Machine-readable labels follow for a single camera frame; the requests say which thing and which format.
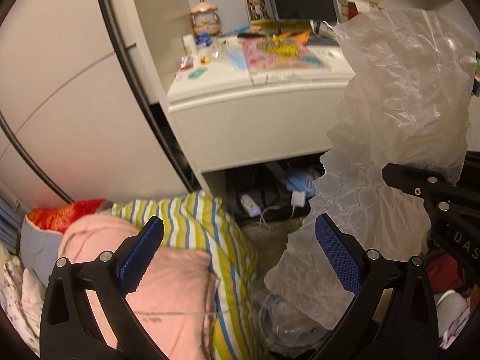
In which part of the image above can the pink cartoon picture book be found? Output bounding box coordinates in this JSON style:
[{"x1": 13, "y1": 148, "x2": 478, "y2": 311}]
[{"x1": 241, "y1": 37, "x2": 327, "y2": 73}]

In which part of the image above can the white desk drawer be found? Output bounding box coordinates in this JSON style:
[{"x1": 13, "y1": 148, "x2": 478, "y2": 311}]
[{"x1": 169, "y1": 71, "x2": 353, "y2": 172}]

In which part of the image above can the framed group photo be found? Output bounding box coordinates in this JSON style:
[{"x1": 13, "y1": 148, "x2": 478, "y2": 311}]
[{"x1": 245, "y1": 0, "x2": 270, "y2": 23}]

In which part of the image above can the pink pillow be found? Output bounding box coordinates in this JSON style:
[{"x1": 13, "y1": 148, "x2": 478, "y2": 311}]
[{"x1": 58, "y1": 214, "x2": 218, "y2": 360}]

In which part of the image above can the clear plastic bag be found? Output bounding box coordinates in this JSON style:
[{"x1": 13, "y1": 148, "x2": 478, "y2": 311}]
[{"x1": 264, "y1": 9, "x2": 476, "y2": 329}]

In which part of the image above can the white power adapter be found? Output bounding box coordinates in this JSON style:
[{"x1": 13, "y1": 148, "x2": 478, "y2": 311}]
[{"x1": 290, "y1": 191, "x2": 306, "y2": 207}]

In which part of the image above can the striped green yellow blanket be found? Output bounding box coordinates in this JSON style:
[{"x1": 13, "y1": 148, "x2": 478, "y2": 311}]
[{"x1": 106, "y1": 190, "x2": 260, "y2": 359}]

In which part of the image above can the red fabric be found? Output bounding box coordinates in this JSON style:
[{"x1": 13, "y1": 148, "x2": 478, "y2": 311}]
[{"x1": 27, "y1": 199, "x2": 106, "y2": 234}]

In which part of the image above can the red white cardboard box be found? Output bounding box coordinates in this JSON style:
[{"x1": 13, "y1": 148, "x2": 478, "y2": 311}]
[{"x1": 338, "y1": 0, "x2": 385, "y2": 23}]

